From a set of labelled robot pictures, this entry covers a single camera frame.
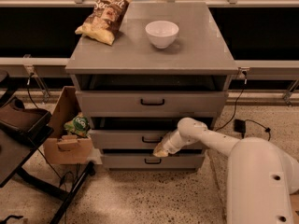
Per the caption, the grey bottom drawer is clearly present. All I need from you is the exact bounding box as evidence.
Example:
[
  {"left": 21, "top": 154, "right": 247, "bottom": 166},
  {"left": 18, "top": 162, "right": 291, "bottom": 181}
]
[{"left": 101, "top": 154, "right": 205, "bottom": 170}]

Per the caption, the brown yellow chip bag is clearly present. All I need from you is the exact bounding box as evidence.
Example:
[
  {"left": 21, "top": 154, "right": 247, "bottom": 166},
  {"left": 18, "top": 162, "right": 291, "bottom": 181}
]
[{"left": 75, "top": 0, "right": 133, "bottom": 45}]

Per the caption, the green snack bag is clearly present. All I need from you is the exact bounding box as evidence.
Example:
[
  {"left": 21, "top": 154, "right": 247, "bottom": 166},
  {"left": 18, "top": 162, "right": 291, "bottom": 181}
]
[{"left": 64, "top": 112, "right": 90, "bottom": 138}]

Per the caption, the grey drawer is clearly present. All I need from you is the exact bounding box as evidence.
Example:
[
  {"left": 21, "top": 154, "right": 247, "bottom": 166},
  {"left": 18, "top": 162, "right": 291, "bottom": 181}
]
[
  {"left": 76, "top": 91, "right": 227, "bottom": 118},
  {"left": 101, "top": 154, "right": 205, "bottom": 170},
  {"left": 90, "top": 130, "right": 167, "bottom": 152}
]

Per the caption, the black cable on left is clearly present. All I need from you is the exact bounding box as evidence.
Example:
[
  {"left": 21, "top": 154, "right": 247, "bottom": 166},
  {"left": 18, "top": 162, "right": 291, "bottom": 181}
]
[{"left": 25, "top": 72, "right": 78, "bottom": 224}]

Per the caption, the black power adapter with cable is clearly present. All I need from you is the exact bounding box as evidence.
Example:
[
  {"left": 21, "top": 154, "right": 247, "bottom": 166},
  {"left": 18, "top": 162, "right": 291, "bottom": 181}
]
[{"left": 217, "top": 70, "right": 271, "bottom": 140}]

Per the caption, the white ceramic bowl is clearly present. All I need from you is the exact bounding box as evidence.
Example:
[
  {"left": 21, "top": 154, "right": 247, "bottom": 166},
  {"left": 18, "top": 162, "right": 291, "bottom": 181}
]
[{"left": 145, "top": 21, "right": 179, "bottom": 49}]

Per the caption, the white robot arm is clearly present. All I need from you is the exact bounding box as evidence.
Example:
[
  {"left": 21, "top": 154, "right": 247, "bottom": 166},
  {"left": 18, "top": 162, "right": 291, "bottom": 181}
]
[{"left": 153, "top": 118, "right": 299, "bottom": 224}]

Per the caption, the open cardboard box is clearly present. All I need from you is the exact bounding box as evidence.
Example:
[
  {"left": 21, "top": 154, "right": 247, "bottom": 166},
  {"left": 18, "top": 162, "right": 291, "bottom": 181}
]
[{"left": 43, "top": 87, "right": 96, "bottom": 164}]

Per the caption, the black stand with tray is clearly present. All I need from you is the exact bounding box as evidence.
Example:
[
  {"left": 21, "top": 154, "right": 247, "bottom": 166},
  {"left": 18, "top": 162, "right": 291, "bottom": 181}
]
[{"left": 0, "top": 70, "right": 95, "bottom": 224}]

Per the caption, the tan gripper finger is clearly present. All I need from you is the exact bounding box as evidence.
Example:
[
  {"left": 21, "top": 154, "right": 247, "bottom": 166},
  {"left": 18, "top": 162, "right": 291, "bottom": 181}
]
[{"left": 153, "top": 134, "right": 169, "bottom": 158}]

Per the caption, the grey top drawer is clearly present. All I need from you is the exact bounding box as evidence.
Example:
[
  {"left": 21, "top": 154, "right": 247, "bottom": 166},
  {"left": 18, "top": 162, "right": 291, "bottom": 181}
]
[{"left": 76, "top": 91, "right": 227, "bottom": 118}]

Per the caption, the grey drawer cabinet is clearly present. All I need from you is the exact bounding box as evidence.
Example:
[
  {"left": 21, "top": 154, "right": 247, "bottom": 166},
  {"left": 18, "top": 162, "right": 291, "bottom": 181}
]
[{"left": 65, "top": 2, "right": 238, "bottom": 157}]

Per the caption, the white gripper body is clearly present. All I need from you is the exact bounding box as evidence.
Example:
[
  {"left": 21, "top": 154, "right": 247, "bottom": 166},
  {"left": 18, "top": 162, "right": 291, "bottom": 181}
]
[{"left": 162, "top": 130, "right": 188, "bottom": 154}]

